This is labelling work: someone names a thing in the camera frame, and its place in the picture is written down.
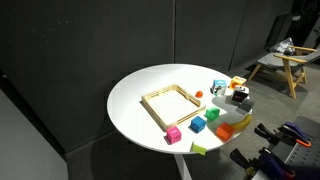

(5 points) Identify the orange yellow soft cube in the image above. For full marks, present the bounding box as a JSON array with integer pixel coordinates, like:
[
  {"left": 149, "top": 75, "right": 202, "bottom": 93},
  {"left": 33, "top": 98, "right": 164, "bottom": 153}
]
[{"left": 229, "top": 75, "right": 248, "bottom": 90}]

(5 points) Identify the lime green block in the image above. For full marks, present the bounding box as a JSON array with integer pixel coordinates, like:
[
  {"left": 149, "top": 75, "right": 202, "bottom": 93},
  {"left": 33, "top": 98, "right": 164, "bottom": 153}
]
[{"left": 190, "top": 142, "right": 208, "bottom": 156}]

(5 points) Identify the black white soft cube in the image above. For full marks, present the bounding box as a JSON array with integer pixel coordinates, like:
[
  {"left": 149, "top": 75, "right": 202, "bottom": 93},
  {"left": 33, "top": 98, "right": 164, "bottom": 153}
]
[{"left": 231, "top": 85, "right": 250, "bottom": 104}]

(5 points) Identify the purple black spring clamp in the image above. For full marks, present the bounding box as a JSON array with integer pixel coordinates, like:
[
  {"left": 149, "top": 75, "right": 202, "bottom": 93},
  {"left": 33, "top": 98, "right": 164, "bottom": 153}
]
[
  {"left": 253, "top": 121, "right": 313, "bottom": 148},
  {"left": 229, "top": 147, "right": 297, "bottom": 180}
]

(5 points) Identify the blue block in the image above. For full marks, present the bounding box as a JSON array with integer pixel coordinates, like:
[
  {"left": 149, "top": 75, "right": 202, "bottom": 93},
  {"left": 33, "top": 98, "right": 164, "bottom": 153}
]
[{"left": 190, "top": 115, "right": 207, "bottom": 134}]

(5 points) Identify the grey block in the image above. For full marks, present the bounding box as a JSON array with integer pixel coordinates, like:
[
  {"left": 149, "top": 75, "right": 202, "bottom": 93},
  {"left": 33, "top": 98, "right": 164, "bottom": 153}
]
[{"left": 238, "top": 99, "right": 256, "bottom": 114}]

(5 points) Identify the white table pedestal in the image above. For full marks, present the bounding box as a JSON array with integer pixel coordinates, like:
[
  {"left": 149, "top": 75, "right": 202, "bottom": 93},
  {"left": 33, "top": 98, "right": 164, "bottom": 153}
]
[{"left": 173, "top": 152, "right": 194, "bottom": 180}]

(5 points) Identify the wooden frame tray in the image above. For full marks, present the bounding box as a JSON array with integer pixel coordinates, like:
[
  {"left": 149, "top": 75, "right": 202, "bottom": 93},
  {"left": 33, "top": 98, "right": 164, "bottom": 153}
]
[{"left": 140, "top": 83, "right": 207, "bottom": 132}]

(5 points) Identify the pink block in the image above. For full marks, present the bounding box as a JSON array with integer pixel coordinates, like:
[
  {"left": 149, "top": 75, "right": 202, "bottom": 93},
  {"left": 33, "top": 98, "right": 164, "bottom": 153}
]
[{"left": 165, "top": 125, "right": 183, "bottom": 145}]

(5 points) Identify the orange block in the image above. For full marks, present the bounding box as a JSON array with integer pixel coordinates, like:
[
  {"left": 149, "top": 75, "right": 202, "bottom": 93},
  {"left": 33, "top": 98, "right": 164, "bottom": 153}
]
[{"left": 215, "top": 122, "right": 236, "bottom": 141}]

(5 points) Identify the crumpled silver plastic bag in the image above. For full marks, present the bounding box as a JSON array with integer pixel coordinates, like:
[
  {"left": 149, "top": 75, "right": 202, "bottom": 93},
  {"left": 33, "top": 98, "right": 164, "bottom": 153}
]
[{"left": 269, "top": 37, "right": 297, "bottom": 56}]

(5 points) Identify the blue soft cube number four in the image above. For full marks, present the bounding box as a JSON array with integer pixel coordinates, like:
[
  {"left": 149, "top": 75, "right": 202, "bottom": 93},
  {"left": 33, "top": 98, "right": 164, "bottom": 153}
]
[{"left": 210, "top": 79, "right": 228, "bottom": 97}]

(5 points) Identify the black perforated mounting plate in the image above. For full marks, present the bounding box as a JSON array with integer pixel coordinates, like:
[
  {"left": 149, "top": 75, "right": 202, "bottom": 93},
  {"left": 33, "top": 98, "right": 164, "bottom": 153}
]
[{"left": 269, "top": 114, "right": 320, "bottom": 180}]

